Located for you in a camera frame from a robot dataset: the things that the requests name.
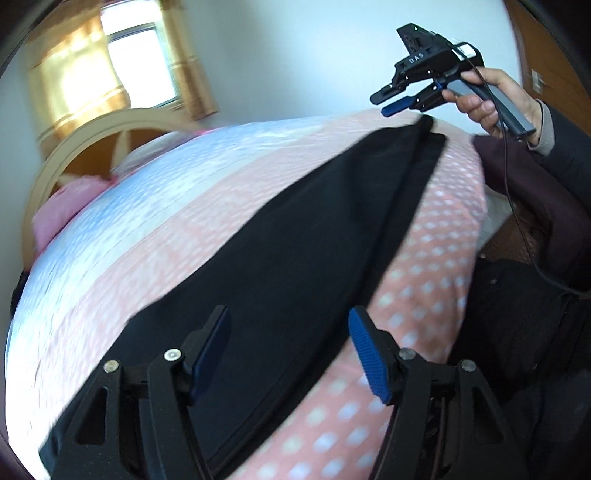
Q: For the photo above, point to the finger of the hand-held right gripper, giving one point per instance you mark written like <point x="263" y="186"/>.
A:
<point x="385" y="93"/>
<point x="397" y="106"/>

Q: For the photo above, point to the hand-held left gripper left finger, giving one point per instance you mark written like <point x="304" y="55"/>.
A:
<point x="216" y="350"/>

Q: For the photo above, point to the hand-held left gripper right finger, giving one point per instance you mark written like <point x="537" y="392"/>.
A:
<point x="369" y="355"/>

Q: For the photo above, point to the black pants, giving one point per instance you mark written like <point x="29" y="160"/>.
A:
<point x="300" y="230"/>

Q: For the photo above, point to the person's right forearm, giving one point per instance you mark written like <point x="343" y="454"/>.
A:
<point x="568" y="143"/>

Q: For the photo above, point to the person's right hand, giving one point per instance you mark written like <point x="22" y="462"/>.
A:
<point x="480" y="113"/>

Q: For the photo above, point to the wooden door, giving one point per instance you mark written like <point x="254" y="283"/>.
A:
<point x="545" y="46"/>

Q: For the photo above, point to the pink blue dotted blanket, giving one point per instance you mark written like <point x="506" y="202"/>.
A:
<point x="184" y="194"/>

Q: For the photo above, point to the person's dark jacket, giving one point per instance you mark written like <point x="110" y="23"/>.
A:
<point x="531" y="346"/>

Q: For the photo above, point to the maroon cloth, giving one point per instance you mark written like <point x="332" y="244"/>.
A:
<point x="545" y="207"/>

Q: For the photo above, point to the golden curtain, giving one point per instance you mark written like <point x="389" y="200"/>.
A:
<point x="189" y="60"/>
<point x="69" y="78"/>

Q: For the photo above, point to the dark cloth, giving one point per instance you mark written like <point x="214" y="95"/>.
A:
<point x="19" y="286"/>

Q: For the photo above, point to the pink pillow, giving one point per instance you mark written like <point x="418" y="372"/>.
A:
<point x="64" y="207"/>

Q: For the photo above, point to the striped pillow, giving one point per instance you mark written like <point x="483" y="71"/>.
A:
<point x="143" y="154"/>

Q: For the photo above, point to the wooden bed headboard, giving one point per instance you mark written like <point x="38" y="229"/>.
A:
<point x="78" y="147"/>

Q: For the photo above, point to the window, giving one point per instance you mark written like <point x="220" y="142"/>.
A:
<point x="138" y="64"/>

